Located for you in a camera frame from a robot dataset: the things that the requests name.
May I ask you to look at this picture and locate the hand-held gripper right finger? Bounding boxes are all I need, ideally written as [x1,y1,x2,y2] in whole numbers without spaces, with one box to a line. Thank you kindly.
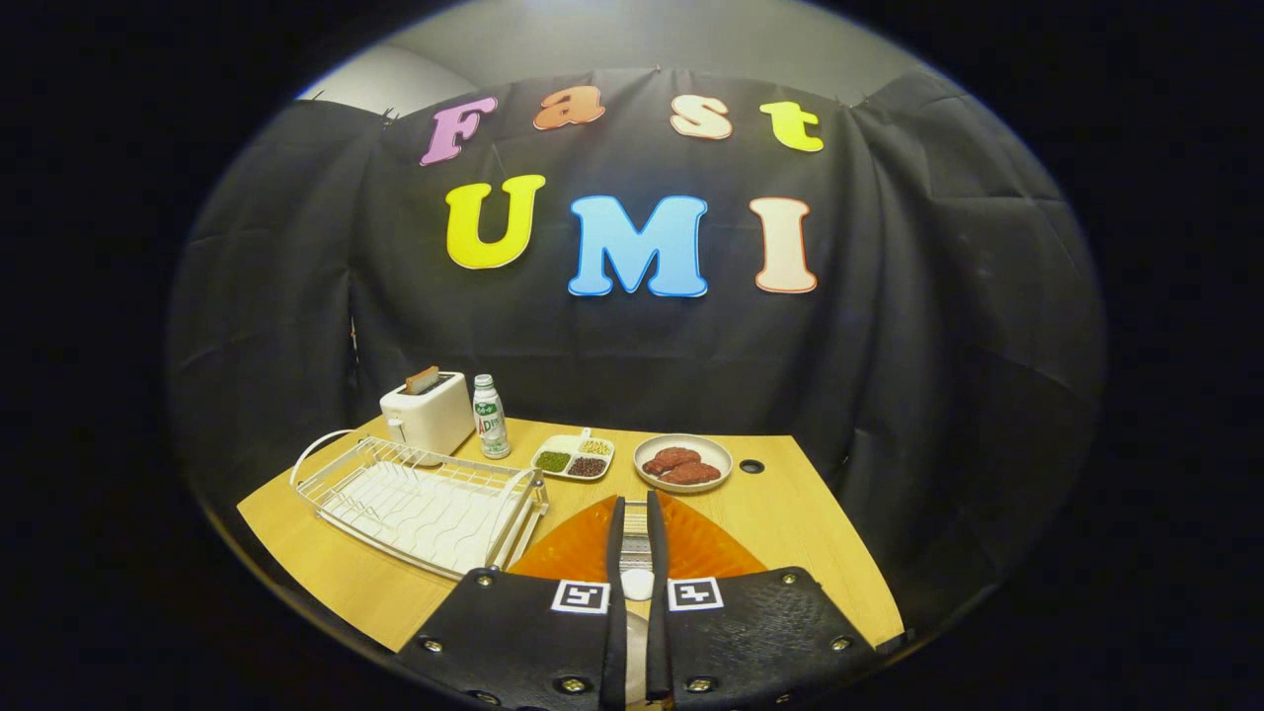
[647,491,880,710]

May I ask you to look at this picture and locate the small green label bottle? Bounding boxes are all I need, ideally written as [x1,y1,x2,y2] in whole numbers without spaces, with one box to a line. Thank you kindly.
[472,374,512,460]

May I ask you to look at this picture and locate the beige plate with meat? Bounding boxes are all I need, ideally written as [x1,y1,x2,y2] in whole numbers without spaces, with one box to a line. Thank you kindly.
[633,434,735,494]

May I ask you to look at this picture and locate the white toaster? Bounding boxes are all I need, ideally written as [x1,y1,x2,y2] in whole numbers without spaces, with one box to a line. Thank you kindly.
[379,371,476,456]

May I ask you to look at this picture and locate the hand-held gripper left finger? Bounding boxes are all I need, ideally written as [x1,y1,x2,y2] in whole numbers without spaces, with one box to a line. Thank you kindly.
[395,494,629,710]

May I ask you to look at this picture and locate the metal mesh basket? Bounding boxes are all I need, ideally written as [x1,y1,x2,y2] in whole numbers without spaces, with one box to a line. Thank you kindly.
[624,502,651,572]

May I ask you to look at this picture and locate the white divided dish with beans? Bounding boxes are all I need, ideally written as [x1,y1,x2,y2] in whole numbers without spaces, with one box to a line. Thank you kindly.
[531,428,616,482]

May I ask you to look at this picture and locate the white plate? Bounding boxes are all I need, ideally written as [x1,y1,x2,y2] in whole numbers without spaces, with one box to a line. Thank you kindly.
[626,610,649,704]

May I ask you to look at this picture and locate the white wire dish rack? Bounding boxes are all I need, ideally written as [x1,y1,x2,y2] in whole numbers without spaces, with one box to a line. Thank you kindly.
[289,430,550,581]

